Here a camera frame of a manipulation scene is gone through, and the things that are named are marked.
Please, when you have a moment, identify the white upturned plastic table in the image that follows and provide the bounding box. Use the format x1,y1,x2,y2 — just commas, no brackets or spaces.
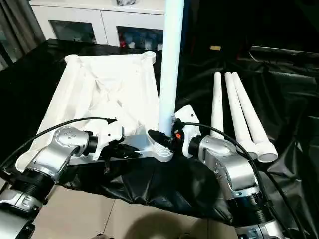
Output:
15,51,175,173

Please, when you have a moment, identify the white plastic table leg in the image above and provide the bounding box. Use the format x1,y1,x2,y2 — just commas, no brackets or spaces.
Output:
231,72,279,164
152,0,185,163
210,71,225,137
224,72,266,160

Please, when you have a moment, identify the black glossy mat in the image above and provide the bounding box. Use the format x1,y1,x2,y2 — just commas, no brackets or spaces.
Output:
0,38,319,239

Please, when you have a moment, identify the black speaker box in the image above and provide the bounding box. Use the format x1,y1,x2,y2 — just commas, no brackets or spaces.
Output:
183,0,250,68

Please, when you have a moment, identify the white glass-door cabinet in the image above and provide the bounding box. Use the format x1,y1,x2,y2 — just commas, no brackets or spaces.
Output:
29,0,167,51

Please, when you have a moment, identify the black glossy tv stand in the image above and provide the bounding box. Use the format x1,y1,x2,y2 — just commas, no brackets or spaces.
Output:
249,44,319,73

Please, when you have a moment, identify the grey curtain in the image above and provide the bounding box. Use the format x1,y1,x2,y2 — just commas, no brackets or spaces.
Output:
0,0,47,63

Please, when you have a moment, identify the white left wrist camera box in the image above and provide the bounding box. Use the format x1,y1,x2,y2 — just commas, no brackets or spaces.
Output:
94,121,125,162

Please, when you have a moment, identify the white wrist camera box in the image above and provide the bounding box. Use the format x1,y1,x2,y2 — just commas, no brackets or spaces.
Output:
174,104,201,158
94,121,125,162

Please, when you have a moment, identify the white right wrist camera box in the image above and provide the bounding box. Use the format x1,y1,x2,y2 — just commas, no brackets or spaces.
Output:
174,104,201,158

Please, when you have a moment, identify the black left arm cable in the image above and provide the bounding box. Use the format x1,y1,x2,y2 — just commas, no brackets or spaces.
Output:
0,116,118,170

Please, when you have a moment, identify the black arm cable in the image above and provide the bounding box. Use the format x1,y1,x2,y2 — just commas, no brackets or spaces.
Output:
178,121,308,239
0,116,118,170

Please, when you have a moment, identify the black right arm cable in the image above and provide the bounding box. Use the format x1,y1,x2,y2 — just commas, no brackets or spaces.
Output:
178,121,308,239

